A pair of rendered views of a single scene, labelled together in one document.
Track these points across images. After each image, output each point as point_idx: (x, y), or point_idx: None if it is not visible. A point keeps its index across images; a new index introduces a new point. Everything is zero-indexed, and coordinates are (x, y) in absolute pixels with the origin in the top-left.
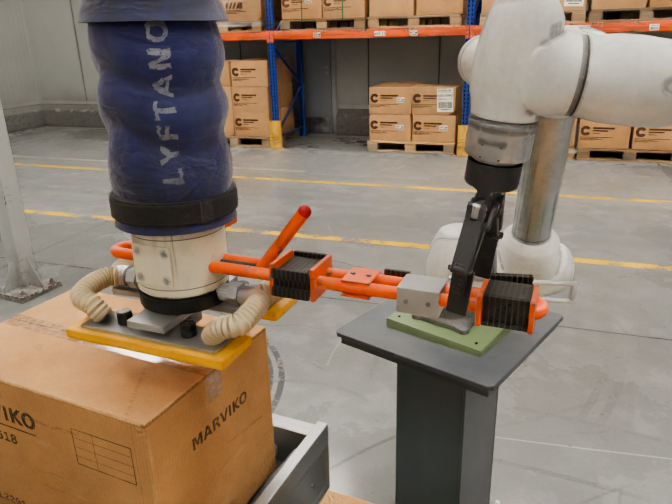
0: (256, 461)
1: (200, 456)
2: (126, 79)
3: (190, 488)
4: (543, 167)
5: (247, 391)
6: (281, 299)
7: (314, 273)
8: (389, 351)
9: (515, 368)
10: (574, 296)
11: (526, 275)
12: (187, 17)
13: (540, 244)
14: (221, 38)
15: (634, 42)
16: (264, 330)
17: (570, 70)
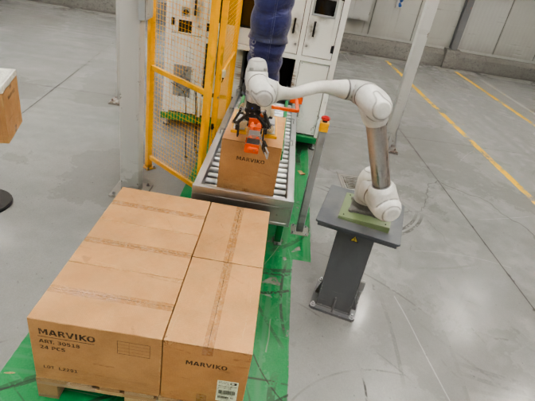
0: (262, 188)
1: (238, 163)
2: (249, 51)
3: (232, 168)
4: (368, 147)
5: (265, 161)
6: (271, 134)
7: (249, 118)
8: (326, 196)
9: (344, 231)
10: (267, 157)
11: (266, 145)
12: (257, 40)
13: (374, 188)
14: (276, 48)
15: (255, 79)
16: (280, 149)
17: (247, 79)
